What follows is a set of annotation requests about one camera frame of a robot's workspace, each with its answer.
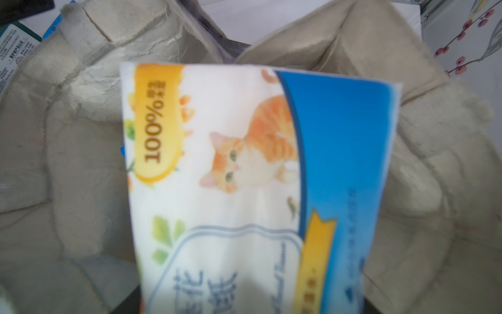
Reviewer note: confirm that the green tissue pack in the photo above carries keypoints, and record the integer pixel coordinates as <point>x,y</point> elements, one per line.
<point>17,42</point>

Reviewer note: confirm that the beige canvas tote bag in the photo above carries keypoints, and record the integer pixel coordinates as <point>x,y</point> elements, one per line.
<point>66,240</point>

